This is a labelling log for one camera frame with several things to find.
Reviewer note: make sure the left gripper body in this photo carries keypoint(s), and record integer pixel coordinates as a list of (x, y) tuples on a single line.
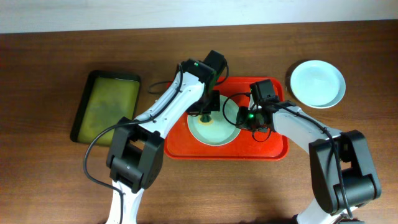
[(204, 109)]

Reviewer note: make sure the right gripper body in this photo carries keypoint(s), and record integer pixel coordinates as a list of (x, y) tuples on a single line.
[(247, 118)]

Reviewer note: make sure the green and yellow sponge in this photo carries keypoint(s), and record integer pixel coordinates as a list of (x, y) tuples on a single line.
[(205, 119)]

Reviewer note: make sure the pale green plate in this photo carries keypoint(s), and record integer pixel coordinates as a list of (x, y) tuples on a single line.
[(217, 131)]

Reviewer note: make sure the light blue top plate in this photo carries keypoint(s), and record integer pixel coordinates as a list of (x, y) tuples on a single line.
[(317, 84)]

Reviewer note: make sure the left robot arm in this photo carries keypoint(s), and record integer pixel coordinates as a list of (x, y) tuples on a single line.
[(136, 152)]

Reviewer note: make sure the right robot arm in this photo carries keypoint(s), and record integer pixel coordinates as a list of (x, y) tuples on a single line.
[(343, 173)]

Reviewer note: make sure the red plastic serving tray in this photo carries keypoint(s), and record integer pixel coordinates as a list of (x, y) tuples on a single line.
[(181, 144)]

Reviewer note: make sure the black tray with green liquid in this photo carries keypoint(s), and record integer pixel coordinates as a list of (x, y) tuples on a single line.
[(107, 97)]

